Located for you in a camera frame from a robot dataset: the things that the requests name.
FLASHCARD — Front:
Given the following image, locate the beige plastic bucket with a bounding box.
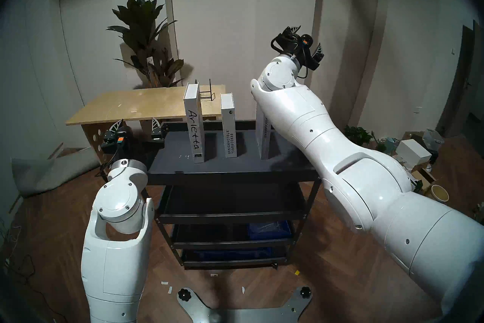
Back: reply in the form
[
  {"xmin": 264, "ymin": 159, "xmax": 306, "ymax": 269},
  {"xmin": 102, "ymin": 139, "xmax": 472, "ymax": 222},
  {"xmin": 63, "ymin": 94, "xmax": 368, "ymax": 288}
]
[{"xmin": 427, "ymin": 185, "xmax": 450, "ymax": 202}]

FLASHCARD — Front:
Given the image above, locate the open brown cardboard box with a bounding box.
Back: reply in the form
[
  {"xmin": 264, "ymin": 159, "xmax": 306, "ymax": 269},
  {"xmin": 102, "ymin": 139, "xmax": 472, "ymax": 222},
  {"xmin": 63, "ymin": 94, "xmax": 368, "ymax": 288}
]
[{"xmin": 410, "ymin": 169, "xmax": 435, "ymax": 190}]

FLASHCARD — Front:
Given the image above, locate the grey rolled floor mat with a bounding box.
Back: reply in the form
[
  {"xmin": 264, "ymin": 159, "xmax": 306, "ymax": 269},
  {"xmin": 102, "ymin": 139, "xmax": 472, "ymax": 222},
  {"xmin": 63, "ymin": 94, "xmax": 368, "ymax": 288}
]
[{"xmin": 11, "ymin": 147, "xmax": 101, "ymax": 198}]

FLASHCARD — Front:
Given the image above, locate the large white Arletta book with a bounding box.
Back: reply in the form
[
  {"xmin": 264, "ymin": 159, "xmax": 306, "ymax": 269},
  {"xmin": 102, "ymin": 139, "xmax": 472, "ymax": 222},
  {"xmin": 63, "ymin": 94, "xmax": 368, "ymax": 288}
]
[{"xmin": 183, "ymin": 83, "xmax": 205, "ymax": 163}]

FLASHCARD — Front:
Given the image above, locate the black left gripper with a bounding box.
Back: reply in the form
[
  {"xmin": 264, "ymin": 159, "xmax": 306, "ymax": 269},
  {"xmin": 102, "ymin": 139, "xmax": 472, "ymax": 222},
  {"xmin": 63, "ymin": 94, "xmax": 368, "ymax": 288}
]
[{"xmin": 101, "ymin": 118, "xmax": 168, "ymax": 164}]

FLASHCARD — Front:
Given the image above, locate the black floor cable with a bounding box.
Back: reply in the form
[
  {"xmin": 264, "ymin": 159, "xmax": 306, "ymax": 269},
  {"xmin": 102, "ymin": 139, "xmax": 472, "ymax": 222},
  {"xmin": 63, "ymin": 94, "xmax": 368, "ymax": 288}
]
[{"xmin": 0, "ymin": 228, "xmax": 57, "ymax": 321}]

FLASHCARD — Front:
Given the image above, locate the white Design Hotels yearbook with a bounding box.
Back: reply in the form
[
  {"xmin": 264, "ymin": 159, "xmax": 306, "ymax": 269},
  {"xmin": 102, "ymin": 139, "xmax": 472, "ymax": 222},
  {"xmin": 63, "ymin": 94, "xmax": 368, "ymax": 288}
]
[{"xmin": 220, "ymin": 93, "xmax": 238, "ymax": 158}]

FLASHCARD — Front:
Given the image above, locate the grey metal robot base plate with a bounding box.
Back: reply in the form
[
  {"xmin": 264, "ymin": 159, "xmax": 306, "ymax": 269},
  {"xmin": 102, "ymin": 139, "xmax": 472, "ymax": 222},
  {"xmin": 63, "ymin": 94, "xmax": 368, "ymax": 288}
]
[{"xmin": 177, "ymin": 286, "xmax": 313, "ymax": 323}]

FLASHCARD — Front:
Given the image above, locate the tall dark-leaved potted plant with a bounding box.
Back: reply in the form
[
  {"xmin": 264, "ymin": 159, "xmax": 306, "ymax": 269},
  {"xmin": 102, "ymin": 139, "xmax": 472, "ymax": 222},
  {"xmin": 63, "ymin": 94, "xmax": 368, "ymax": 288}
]
[{"xmin": 106, "ymin": 0, "xmax": 185, "ymax": 89}]

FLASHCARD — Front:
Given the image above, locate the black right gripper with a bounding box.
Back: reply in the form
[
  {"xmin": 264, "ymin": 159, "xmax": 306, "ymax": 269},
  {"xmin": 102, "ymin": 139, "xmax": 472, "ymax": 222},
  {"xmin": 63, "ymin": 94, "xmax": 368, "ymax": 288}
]
[{"xmin": 271, "ymin": 26, "xmax": 325, "ymax": 70}]

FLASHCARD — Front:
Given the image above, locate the light wooden table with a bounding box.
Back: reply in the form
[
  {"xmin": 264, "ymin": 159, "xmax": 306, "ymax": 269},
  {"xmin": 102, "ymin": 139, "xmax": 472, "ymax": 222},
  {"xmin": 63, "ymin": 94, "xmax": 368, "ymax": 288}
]
[{"xmin": 65, "ymin": 85, "xmax": 226, "ymax": 166}]

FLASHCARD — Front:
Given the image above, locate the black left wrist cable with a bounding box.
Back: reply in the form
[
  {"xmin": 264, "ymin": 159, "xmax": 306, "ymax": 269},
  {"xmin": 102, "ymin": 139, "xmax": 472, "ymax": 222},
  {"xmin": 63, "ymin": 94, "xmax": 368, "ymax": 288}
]
[{"xmin": 99, "ymin": 148, "xmax": 122, "ymax": 180}]

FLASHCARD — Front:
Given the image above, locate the blue plastic bin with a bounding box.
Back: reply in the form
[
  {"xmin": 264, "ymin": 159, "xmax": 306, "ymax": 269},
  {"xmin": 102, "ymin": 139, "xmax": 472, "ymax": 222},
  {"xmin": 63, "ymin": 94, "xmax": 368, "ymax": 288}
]
[{"xmin": 248, "ymin": 221, "xmax": 292, "ymax": 240}]

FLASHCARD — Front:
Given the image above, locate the small green plant white pot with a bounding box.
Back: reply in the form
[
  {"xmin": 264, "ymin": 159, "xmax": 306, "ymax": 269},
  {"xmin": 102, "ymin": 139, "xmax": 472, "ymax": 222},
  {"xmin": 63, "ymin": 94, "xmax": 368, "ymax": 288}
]
[{"xmin": 343, "ymin": 125, "xmax": 375, "ymax": 145}]

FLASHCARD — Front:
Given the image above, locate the dark door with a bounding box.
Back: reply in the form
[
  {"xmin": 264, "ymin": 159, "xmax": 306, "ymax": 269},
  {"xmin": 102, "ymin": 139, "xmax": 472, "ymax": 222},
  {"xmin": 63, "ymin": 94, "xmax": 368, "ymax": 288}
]
[{"xmin": 439, "ymin": 19, "xmax": 484, "ymax": 137}]

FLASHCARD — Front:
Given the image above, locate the black wire book stand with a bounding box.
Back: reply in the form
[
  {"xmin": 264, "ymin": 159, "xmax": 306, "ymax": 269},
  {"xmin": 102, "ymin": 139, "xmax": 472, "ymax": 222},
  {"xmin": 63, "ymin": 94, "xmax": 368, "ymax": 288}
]
[{"xmin": 199, "ymin": 79, "xmax": 214, "ymax": 102}]

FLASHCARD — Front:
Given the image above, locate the black three-tier utility cart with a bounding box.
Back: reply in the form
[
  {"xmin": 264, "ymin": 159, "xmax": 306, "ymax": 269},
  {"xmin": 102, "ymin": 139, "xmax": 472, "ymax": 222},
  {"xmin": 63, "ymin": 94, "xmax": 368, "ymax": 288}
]
[{"xmin": 145, "ymin": 120, "xmax": 323, "ymax": 270}]

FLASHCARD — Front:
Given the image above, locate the clear plastic storage container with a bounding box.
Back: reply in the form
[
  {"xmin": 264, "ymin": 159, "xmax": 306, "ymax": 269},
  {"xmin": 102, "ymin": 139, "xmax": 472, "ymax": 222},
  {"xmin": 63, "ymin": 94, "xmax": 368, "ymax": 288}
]
[{"xmin": 423, "ymin": 128, "xmax": 445, "ymax": 149}]

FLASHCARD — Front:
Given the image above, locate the thin white Discontent book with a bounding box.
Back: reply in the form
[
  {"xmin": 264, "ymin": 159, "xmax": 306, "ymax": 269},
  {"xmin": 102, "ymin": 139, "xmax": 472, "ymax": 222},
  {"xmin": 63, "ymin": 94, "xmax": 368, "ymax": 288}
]
[{"xmin": 256, "ymin": 99, "xmax": 273, "ymax": 160}]

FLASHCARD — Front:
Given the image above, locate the white cardboard box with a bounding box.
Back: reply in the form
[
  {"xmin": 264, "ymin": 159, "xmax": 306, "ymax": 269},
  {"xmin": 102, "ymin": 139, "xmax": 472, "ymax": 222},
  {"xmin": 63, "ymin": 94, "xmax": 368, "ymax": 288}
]
[{"xmin": 397, "ymin": 139, "xmax": 432, "ymax": 164}]

